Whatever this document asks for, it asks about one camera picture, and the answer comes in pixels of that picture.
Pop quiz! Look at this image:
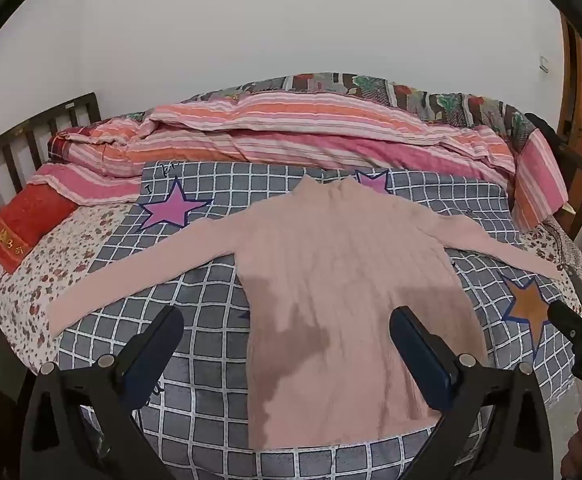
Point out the red embroidered pillow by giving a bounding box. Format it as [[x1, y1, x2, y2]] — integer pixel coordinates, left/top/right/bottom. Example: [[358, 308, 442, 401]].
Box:
[[0, 182, 80, 275]]

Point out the floral bed sheet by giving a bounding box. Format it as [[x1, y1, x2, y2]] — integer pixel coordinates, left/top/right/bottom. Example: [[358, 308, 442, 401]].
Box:
[[0, 200, 582, 377]]

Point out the pink ribbed sweater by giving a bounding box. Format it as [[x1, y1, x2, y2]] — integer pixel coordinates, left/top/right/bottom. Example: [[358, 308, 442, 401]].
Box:
[[48, 176, 563, 450]]

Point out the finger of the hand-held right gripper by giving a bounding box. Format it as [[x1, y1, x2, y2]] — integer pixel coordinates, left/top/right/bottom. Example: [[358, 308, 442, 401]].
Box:
[[547, 301, 582, 350]]

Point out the red plaid cloth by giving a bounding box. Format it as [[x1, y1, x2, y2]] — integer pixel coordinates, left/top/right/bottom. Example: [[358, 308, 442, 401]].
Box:
[[47, 126, 108, 162]]

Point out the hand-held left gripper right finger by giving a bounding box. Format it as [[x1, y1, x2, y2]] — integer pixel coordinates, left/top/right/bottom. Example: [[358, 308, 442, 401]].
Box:
[[389, 306, 555, 480]]

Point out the grey checked star blanket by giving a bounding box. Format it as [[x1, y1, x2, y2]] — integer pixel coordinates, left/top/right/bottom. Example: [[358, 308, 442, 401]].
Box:
[[56, 160, 578, 480]]

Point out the pink striped quilt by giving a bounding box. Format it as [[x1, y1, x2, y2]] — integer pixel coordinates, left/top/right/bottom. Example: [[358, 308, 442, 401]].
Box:
[[30, 91, 570, 232]]

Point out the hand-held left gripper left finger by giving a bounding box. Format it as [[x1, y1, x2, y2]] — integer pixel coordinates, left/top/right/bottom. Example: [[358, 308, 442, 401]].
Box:
[[20, 304, 186, 480]]

